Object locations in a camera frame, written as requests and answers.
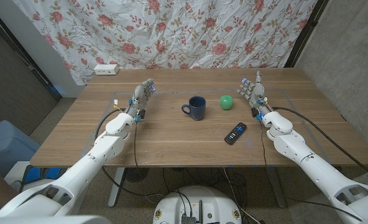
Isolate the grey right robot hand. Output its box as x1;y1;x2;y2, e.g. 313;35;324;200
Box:
236;70;274;121

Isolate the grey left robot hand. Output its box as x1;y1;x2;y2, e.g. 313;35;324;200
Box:
123;78;156;122

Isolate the dark blue ceramic mug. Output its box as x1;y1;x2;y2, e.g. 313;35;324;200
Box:
181;95;207;121

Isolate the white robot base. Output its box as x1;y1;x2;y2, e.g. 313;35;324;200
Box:
152;185;242;224

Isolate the black TV remote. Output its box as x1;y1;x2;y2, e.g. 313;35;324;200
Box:
224;122;247;146

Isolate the green apple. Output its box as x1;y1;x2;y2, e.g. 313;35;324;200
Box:
219;95;234;111

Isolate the white power strip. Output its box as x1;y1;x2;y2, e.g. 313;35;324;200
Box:
93;63;120;76

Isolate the floral backdrop cloth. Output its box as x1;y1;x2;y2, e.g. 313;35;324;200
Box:
12;0;318;85

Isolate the black round floor disc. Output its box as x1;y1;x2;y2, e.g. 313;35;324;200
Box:
124;167;150;183

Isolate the black backdrop stand pole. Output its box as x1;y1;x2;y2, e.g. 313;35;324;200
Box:
283;0;329;68

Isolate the white table leg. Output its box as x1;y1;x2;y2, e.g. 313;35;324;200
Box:
108;167;126;208

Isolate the grey table leg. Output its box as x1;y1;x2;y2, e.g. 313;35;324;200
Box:
264;166;288;208

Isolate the white upright panel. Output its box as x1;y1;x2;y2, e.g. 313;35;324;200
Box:
0;0;85;98

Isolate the blue floor mat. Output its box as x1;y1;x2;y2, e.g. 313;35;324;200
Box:
24;167;62;184

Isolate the grey finned box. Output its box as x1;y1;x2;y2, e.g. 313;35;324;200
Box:
180;214;197;224

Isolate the blue plastic bin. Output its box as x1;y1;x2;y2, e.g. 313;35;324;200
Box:
0;120;42;178

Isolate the white floor sheet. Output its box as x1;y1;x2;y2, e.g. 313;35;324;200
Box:
3;161;32;187

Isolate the white robot chest shell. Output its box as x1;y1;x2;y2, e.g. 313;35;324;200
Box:
0;215;112;224

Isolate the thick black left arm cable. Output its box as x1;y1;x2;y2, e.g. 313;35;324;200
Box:
94;107;165;198

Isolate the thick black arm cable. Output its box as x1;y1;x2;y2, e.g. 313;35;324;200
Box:
272;106;368;184
94;107;165;198

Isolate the thin black left wrist cable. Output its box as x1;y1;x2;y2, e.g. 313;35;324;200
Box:
133;120;141;170

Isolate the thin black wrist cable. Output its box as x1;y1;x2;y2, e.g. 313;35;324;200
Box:
133;120;141;170
259;120;269;169

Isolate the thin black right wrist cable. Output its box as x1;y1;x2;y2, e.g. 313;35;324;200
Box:
259;120;269;169

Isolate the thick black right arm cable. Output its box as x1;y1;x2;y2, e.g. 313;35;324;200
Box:
272;106;368;184

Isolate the black floor cable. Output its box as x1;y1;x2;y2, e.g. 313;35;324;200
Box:
288;197;364;222

